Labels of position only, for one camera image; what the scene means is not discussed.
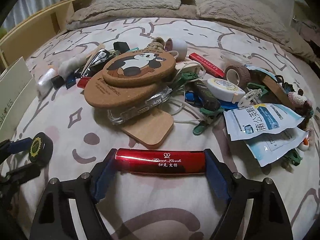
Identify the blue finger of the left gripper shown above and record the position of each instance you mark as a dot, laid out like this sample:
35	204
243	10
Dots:
12	147

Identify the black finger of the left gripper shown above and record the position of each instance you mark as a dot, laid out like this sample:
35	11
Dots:
23	174

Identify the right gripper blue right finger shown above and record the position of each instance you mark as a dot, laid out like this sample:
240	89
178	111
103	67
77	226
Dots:
268	218

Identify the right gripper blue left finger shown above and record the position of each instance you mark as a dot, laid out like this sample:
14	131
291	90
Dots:
53	218

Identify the black round tape roll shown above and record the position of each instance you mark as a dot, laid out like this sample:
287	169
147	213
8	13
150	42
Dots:
41	150

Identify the plain cork coaster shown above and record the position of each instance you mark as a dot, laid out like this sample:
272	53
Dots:
100	94

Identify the red lighter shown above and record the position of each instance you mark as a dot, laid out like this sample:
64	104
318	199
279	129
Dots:
160	162

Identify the panda cork coaster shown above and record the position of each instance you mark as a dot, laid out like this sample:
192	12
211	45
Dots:
138	68

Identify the white shoe box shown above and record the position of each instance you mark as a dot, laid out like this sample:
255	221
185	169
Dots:
18	90

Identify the white plastic wrapped roll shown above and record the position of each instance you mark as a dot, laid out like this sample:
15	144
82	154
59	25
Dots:
44	84

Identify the blue white medicine packet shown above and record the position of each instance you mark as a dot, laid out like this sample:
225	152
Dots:
265	118

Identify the green clothes peg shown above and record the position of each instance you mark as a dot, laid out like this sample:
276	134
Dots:
209	117

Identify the clear plastic phone case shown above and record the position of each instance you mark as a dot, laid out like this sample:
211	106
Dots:
123	114

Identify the white round dispenser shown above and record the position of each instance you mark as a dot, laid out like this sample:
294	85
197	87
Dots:
225	90

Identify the wooden shelf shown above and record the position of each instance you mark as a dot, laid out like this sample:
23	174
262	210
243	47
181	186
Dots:
37	29

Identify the light wooden block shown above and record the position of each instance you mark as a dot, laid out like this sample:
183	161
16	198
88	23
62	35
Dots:
149	129

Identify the brown bandage roll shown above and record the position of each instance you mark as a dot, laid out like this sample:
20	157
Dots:
238	75

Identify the red flat stick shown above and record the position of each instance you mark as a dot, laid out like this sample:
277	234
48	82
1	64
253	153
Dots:
208	66

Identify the beige folded blanket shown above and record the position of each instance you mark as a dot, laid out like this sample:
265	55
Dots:
103	11

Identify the white tape roll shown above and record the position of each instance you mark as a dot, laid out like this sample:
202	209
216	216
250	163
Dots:
179	48

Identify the large beige pillow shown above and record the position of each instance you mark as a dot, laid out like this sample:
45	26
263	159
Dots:
250	14

